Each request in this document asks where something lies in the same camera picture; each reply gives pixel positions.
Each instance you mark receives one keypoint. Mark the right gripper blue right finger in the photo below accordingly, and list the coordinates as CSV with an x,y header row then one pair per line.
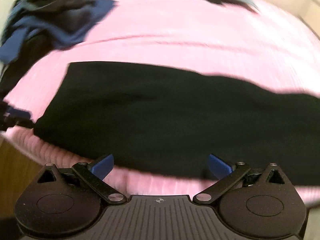
x,y
219,168

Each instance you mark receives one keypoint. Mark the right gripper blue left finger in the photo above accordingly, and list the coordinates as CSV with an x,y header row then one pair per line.
x,y
102,166

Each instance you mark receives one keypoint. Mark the black trousers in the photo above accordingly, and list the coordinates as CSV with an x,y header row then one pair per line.
x,y
168,121

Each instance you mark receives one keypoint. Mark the pile of dark clothes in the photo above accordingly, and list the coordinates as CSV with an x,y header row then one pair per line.
x,y
36,27

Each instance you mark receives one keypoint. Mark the pink bed blanket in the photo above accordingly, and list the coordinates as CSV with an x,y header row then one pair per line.
x,y
270,48

